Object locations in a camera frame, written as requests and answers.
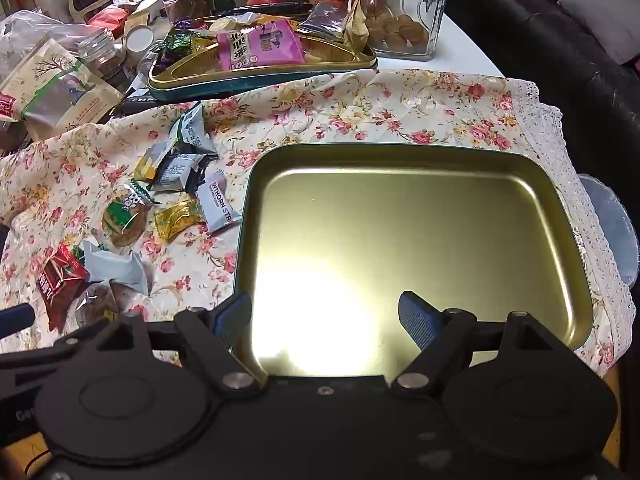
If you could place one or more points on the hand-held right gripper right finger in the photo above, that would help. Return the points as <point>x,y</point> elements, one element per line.
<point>417,317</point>

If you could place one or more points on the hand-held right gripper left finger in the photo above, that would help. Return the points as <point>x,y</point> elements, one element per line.
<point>234,317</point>

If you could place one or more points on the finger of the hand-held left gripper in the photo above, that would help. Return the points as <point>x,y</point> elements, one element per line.
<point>17,317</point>

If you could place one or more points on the red snack packet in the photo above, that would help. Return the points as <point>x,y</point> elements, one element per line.
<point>57,280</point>

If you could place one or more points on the clear brown cookie packet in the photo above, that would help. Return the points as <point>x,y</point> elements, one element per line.
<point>97,305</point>

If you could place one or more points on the rectangular gold tin tray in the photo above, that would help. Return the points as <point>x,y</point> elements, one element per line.
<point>400,220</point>

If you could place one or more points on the plain white snack packet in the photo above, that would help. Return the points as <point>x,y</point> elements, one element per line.
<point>117,267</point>

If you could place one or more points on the gold foil candy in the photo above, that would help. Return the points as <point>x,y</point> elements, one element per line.
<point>177,220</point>

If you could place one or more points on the white strip snack packet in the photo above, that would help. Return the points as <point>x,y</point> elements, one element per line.
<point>220,200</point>

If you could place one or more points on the green cookie packet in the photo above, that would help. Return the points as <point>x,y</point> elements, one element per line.
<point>125,220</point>

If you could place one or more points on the black white-label snack packet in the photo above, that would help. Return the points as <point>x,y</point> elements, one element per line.
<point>177,170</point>

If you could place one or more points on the light green candy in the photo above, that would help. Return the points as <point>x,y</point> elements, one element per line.
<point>195,130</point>

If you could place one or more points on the bin with plastic liner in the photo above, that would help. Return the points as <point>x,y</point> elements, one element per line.
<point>610,230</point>

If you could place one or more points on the floral tablecloth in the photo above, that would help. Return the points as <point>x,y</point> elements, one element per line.
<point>350,115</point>

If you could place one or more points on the beige zip pouch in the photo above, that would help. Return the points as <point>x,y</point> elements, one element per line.
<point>60,95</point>

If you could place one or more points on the heart-shaped gold tin tray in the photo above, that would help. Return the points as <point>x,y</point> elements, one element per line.
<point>210,82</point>

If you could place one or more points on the black flat box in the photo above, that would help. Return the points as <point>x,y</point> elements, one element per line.
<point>140,100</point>

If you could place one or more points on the pink snack packet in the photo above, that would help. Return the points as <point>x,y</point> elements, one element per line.
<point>260,45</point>

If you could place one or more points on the black sofa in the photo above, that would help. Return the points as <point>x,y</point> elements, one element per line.
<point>550,75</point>

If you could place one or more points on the green foil candy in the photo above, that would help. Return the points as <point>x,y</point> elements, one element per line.
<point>180,45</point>

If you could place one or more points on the clear plastic bag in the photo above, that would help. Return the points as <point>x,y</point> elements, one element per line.
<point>35,30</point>

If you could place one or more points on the white jelly cup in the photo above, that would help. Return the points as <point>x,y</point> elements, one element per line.
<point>232,22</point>

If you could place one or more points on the purple foil candy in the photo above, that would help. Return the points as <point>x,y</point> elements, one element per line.
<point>186,24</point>

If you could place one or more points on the beige brown snack packet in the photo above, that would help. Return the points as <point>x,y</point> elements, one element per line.
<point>357,25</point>

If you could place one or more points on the large glass jar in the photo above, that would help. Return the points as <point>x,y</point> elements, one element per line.
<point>405,10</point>

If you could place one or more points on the red foil bag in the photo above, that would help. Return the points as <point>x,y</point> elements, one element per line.
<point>107,20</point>

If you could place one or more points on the dark silver snack packet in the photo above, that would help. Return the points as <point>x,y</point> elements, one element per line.
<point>325,19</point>

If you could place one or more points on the small beige box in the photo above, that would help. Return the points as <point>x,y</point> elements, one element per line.
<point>136,20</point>

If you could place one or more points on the clear plastic nut jar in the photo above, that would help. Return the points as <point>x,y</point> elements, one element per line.
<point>185,5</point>

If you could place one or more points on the grey pillow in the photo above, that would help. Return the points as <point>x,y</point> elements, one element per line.
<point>600,20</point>

